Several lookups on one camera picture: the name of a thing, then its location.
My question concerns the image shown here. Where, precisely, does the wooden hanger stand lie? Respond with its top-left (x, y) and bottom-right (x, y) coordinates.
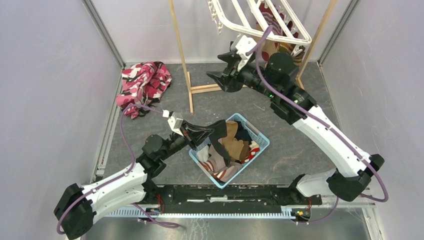
top-left (168, 0), bottom-right (338, 114)

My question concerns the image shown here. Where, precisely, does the tan ribbed sock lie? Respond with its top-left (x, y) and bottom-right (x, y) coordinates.
top-left (220, 120), bottom-right (249, 163)

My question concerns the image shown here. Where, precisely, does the beige pink sock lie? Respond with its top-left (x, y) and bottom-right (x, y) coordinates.
top-left (203, 145), bottom-right (243, 183)

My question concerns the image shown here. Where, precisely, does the light blue cable tray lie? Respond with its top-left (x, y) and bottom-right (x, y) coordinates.
top-left (106, 206), bottom-right (296, 220)

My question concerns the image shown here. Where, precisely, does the white clip hanger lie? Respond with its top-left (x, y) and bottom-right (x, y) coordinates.
top-left (207, 0), bottom-right (312, 47)

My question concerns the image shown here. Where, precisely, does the red purple striped sock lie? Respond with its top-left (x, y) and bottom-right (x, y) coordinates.
top-left (259, 2), bottom-right (286, 36)

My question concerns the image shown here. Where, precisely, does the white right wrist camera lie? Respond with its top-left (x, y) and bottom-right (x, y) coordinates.
top-left (230, 34), bottom-right (257, 62)

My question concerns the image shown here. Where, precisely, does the brown striped sock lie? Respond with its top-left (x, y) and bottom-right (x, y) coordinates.
top-left (292, 46), bottom-right (306, 67)

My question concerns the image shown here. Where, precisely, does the red santa sock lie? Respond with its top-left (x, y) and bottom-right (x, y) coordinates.
top-left (242, 140), bottom-right (261, 164)

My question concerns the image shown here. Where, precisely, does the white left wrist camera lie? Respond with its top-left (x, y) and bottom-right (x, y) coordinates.
top-left (162, 110), bottom-right (184, 136)

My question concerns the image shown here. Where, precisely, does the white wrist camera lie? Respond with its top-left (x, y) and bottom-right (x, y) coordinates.
top-left (162, 110), bottom-right (184, 136)
top-left (230, 34), bottom-right (257, 62)

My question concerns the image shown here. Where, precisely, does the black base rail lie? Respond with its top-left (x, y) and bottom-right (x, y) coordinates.
top-left (138, 184), bottom-right (323, 214)

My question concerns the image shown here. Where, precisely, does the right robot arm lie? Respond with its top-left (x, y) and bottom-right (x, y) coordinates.
top-left (207, 51), bottom-right (385, 204)

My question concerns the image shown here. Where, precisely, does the navy blue sock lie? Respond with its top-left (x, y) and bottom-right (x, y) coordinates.
top-left (234, 121), bottom-right (252, 145)

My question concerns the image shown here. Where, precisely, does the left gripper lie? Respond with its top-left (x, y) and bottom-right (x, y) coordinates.
top-left (159, 119), bottom-right (215, 161)

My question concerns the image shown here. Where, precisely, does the pink camouflage cloth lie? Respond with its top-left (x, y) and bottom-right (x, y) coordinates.
top-left (115, 61), bottom-right (173, 119)

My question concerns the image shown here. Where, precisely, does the light blue laundry basket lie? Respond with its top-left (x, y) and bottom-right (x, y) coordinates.
top-left (189, 113), bottom-right (270, 189)

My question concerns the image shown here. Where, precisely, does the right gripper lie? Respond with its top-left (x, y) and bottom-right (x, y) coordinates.
top-left (206, 49), bottom-right (279, 99)

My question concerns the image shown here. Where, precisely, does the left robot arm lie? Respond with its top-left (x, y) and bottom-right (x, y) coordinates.
top-left (53, 120), bottom-right (226, 240)

